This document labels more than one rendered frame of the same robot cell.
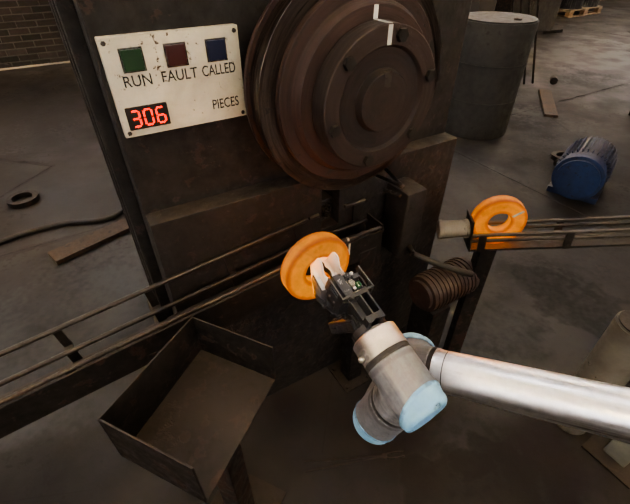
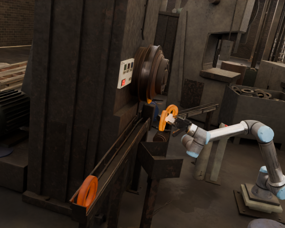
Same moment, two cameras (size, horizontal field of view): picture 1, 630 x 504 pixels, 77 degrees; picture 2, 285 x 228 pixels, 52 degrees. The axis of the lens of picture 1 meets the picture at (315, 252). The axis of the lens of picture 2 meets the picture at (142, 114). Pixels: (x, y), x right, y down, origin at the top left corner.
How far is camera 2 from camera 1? 180 cm
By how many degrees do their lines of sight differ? 46
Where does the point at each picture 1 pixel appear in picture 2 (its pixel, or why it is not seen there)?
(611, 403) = (229, 128)
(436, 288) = (163, 136)
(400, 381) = (203, 131)
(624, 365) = (209, 146)
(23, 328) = not seen: outside the picture
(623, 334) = not seen: hidden behind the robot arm
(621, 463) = (215, 180)
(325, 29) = (159, 60)
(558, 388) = (220, 130)
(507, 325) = not seen: hidden behind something
